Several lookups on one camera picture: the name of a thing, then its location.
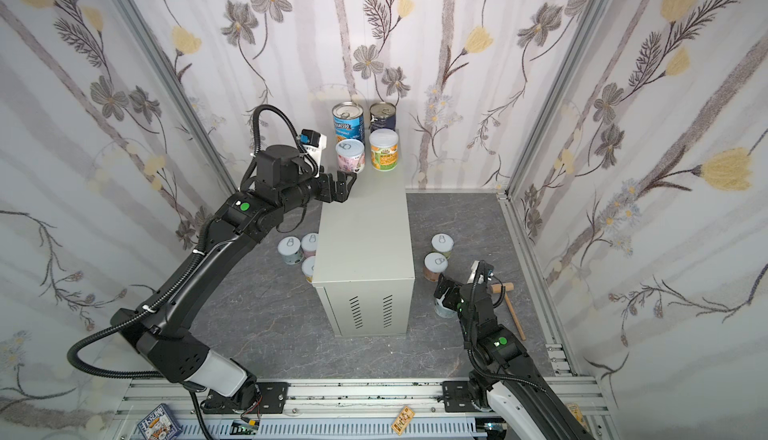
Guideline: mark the dark can with gold lid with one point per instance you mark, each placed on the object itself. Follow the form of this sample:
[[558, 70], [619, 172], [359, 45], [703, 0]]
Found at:
[[382, 116]]

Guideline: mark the white-lid yellow can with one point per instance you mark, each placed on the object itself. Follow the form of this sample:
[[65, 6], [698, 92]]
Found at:
[[308, 266]]

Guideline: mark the white-lid pink can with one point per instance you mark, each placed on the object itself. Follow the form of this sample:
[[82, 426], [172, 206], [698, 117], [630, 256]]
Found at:
[[309, 244], [350, 155]]

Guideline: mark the white-lid pink can front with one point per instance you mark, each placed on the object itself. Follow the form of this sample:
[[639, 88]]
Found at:
[[350, 155]]

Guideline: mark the wooden mallet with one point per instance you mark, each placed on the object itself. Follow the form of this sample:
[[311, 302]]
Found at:
[[510, 308]]

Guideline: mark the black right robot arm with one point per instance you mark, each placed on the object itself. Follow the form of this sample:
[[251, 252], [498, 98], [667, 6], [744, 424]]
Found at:
[[504, 380]]

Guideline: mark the blue label soup can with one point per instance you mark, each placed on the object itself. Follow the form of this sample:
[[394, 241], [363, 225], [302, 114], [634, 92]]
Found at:
[[348, 119]]

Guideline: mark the aluminium corner wall post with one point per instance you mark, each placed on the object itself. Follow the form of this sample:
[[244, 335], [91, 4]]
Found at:
[[566, 72]]

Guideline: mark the white cable duct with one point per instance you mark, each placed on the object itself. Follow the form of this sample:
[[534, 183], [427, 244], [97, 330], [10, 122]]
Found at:
[[350, 428]]

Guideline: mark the white-lid green label can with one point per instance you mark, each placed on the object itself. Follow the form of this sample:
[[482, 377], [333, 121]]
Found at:
[[443, 243]]

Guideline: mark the left corner wall post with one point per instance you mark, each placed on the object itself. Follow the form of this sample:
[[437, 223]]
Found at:
[[162, 68]]

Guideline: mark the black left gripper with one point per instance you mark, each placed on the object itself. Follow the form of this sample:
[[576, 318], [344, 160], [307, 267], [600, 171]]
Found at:
[[330, 187]]

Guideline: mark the yellow tag right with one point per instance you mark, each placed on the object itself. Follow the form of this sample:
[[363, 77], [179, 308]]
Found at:
[[578, 415]]

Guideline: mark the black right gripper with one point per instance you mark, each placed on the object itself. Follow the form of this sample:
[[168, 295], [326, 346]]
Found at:
[[455, 294]]

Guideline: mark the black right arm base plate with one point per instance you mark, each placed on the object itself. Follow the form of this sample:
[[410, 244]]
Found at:
[[457, 397]]

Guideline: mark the green orange label can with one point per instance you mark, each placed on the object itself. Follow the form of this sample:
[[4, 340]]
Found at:
[[384, 145]]

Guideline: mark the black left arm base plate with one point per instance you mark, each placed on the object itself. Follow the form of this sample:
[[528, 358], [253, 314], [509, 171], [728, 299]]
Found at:
[[270, 397]]

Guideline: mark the grey metal cabinet box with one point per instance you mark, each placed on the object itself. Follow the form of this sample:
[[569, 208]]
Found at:
[[364, 273]]

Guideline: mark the white-lid teal can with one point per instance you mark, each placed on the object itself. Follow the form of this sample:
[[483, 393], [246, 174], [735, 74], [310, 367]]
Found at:
[[290, 250]]

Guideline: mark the small orange tag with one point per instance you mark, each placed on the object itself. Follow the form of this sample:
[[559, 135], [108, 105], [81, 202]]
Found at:
[[403, 420]]

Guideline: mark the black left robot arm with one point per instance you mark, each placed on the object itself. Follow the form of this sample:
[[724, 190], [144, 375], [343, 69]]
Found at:
[[278, 179]]

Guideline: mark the white-lid grey can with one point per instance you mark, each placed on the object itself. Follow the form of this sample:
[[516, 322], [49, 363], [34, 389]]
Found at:
[[441, 310]]

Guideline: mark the blue printed card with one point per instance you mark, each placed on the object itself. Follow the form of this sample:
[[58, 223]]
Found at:
[[159, 424]]

